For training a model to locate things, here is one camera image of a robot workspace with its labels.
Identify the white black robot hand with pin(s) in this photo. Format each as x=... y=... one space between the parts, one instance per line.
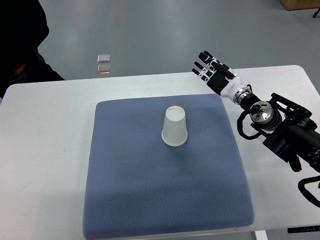
x=219 y=82

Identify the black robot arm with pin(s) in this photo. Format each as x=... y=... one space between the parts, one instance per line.
x=286 y=126

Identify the white paper cup on cushion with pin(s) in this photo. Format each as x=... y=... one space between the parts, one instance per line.
x=174 y=132

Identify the wooden box corner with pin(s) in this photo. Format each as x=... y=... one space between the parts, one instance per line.
x=292 y=5

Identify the upper metal floor plate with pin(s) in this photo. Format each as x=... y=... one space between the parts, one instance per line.
x=103 y=58

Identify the black tripod leg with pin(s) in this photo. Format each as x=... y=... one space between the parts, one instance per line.
x=316 y=13

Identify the blue mesh cushion pad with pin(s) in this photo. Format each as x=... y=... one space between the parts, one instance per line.
x=138 y=185

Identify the white table leg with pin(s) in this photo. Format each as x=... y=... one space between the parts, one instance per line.
x=260 y=235

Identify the person in black clothing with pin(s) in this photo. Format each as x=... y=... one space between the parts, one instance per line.
x=23 y=27

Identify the black desk control panel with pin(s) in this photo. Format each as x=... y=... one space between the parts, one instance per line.
x=303 y=229

